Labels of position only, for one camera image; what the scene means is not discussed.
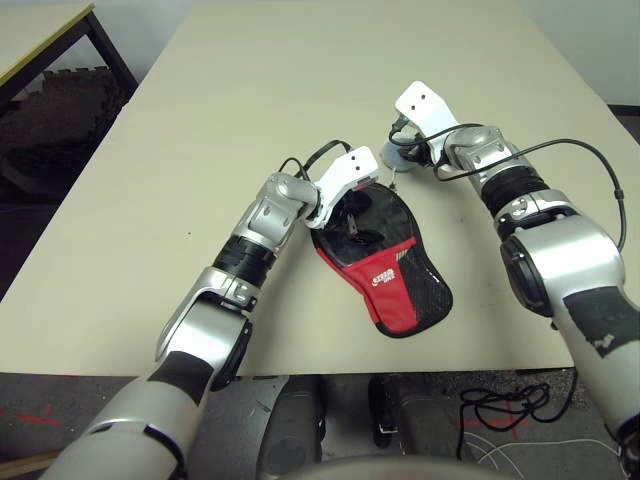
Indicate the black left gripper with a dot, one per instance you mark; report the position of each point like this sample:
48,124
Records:
342,220

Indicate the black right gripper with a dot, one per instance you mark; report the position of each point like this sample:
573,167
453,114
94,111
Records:
420,150

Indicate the black red paddle case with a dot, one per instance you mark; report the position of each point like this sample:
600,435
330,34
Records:
400,290

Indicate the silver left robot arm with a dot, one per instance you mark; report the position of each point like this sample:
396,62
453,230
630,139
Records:
215,310

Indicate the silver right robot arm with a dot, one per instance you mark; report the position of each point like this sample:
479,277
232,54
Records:
560,260

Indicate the dark robot right leg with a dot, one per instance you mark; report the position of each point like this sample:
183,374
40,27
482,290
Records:
415,415

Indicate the dark robot leg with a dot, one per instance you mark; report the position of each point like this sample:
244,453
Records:
290,430
415,415

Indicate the dark robot left leg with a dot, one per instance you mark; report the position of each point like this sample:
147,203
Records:
290,430

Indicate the grey robot torso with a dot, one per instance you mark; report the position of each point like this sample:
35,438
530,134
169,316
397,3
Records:
400,471

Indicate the dark foam floor mats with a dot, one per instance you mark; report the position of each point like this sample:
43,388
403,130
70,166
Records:
60,120

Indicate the beige side table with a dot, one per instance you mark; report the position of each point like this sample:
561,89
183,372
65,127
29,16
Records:
40,35

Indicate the wooden slat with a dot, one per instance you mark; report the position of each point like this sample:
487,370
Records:
25,465

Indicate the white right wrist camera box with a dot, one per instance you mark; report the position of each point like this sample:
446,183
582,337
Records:
425,107

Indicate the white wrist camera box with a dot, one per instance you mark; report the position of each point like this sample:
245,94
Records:
350,170
425,107

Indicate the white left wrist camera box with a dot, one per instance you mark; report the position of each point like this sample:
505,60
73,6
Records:
350,170

